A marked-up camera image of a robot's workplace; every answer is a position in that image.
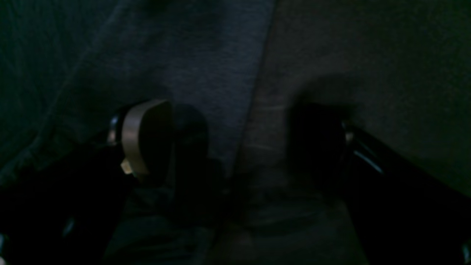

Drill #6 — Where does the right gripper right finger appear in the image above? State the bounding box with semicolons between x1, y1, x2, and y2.
291;103;471;265

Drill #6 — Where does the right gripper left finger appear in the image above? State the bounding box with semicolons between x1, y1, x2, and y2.
1;99;173;265

